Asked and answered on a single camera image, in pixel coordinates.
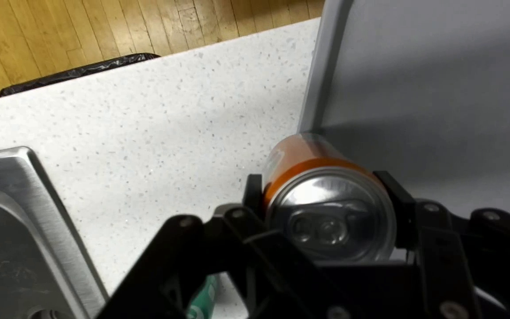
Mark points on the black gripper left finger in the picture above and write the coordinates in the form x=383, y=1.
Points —
x=220, y=267

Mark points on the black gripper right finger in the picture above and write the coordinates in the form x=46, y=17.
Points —
x=479, y=267

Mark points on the orange soda can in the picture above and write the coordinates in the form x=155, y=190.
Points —
x=326, y=206

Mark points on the gray plastic tray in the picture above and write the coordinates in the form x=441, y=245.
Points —
x=433, y=77

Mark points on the stainless steel double sink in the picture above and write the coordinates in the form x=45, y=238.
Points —
x=13, y=236

